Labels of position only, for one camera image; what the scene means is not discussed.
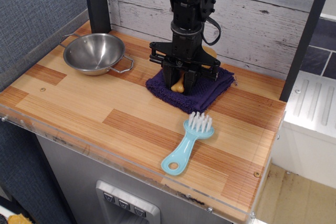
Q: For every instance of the clear acrylic table edge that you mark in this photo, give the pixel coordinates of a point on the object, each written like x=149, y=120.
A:
x=78, y=164

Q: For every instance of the black right frame post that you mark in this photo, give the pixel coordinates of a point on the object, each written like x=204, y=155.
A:
x=309, y=28

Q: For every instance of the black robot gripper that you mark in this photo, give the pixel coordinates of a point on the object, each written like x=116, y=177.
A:
x=184, y=53

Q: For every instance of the white toy sink drainboard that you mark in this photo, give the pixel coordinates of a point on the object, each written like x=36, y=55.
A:
x=311, y=104

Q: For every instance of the grey toy fridge cabinet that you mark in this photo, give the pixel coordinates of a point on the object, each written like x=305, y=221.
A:
x=195, y=175

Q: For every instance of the black left frame post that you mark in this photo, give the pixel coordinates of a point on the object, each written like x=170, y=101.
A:
x=99, y=16

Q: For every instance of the silver dispenser button panel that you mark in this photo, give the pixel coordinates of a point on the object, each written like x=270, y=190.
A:
x=119, y=206

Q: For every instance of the black frame post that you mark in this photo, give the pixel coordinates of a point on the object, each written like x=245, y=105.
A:
x=99, y=16
x=309, y=28

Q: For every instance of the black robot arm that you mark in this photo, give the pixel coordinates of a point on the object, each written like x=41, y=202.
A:
x=189, y=17

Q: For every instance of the yellow object bottom left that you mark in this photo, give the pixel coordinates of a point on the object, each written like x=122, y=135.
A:
x=18, y=219

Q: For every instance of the purple folded towel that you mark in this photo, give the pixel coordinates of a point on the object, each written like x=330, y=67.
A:
x=204, y=93

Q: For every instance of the metal bowl with handles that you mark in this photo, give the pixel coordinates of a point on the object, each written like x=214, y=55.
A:
x=94, y=54

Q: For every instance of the light blue dish brush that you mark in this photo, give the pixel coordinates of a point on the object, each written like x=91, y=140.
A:
x=197, y=127

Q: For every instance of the brown plastic chicken drumstick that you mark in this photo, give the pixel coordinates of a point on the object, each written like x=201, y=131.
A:
x=178, y=87

